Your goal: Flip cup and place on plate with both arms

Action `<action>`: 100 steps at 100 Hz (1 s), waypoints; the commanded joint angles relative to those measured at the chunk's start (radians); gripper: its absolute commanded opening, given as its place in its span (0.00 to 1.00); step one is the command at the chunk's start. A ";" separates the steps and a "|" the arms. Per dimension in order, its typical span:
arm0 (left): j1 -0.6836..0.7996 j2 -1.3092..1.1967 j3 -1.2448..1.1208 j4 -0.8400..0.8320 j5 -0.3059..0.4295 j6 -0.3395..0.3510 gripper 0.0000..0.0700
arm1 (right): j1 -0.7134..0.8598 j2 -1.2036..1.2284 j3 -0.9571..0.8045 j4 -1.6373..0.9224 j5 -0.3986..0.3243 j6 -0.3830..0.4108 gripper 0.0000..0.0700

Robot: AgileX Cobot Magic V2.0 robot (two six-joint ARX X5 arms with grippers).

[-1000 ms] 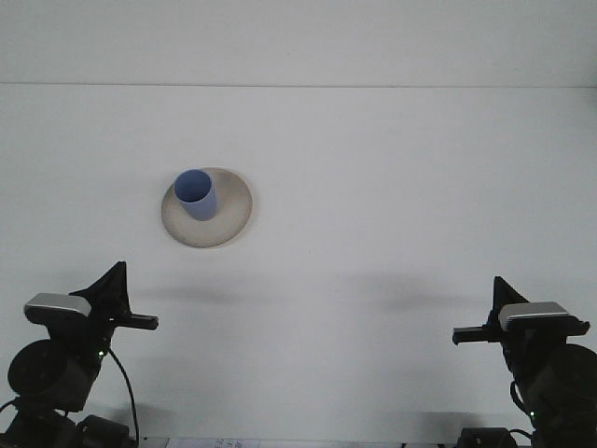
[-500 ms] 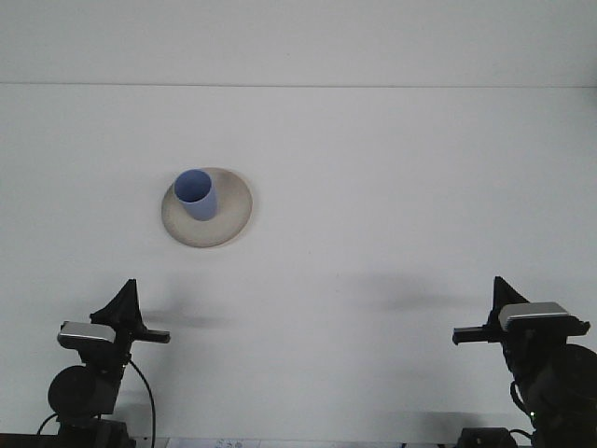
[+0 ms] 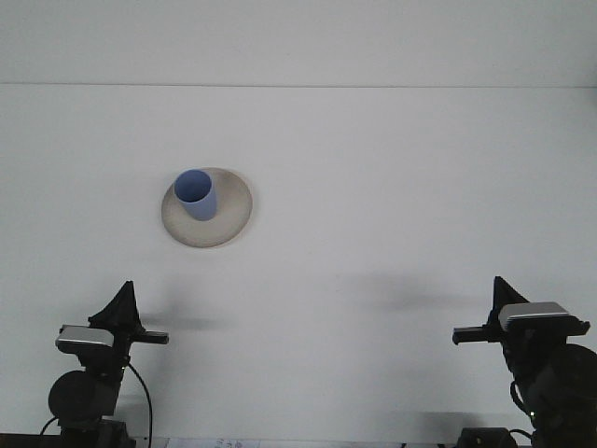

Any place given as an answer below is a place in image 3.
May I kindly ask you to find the pale round plate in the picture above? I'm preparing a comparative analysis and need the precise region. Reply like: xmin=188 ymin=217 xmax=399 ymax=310
xmin=160 ymin=165 xmax=256 ymax=249

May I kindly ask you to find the pale blue cup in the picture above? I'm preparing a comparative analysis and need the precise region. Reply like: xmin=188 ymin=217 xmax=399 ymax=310
xmin=173 ymin=168 xmax=219 ymax=223

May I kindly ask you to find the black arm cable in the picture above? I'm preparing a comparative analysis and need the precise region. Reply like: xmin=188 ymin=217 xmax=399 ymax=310
xmin=125 ymin=362 xmax=154 ymax=442
xmin=509 ymin=378 xmax=535 ymax=440

